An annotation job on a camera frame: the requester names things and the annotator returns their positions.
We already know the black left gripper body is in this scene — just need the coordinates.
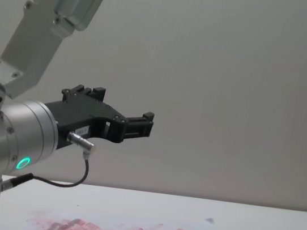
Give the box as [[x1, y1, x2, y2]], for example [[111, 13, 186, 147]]
[[37, 90, 130, 159]]

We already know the thin dark gripper cable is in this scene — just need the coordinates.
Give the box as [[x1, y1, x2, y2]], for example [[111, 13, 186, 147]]
[[0, 122, 100, 199]]

